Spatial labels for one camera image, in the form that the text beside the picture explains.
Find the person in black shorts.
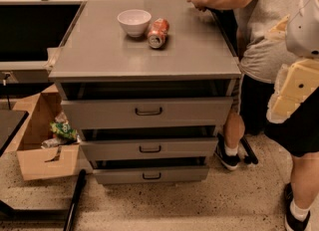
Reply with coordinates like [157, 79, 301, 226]
[264, 89, 319, 231]

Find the grey bottom drawer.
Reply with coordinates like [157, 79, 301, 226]
[93, 165, 209, 184]

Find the crumpled silver wrapper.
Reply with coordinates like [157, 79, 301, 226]
[41, 137, 67, 148]

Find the person in grey shirt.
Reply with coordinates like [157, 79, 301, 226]
[181, 0, 319, 171]

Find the green snack bag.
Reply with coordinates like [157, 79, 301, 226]
[50, 122, 77, 140]

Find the grey metal drawer cabinet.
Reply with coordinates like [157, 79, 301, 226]
[50, 0, 240, 171]

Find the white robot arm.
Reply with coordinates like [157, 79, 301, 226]
[267, 0, 319, 123]

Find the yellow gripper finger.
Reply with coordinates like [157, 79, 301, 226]
[271, 59, 319, 118]

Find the orange soda can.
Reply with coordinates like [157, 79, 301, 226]
[148, 18, 169, 49]

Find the open cardboard box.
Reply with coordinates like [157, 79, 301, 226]
[7, 86, 81, 180]

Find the grey top drawer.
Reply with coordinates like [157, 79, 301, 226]
[62, 98, 232, 129]

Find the grey middle drawer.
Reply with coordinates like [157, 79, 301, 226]
[81, 138, 217, 161]

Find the grey drawer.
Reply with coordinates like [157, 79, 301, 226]
[62, 98, 232, 129]
[93, 165, 209, 184]
[81, 138, 217, 161]

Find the black table leg left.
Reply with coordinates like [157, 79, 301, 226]
[63, 169, 86, 231]

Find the white ceramic bowl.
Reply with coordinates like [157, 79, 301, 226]
[118, 9, 152, 38]

